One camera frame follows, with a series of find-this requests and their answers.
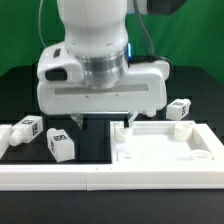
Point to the white U-shaped fence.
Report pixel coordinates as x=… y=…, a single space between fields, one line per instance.
x=193 y=174

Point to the white square table top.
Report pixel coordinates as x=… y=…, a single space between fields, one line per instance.
x=154 y=141

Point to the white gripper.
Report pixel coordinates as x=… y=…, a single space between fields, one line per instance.
x=69 y=85

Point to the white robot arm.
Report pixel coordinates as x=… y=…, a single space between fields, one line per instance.
x=96 y=28

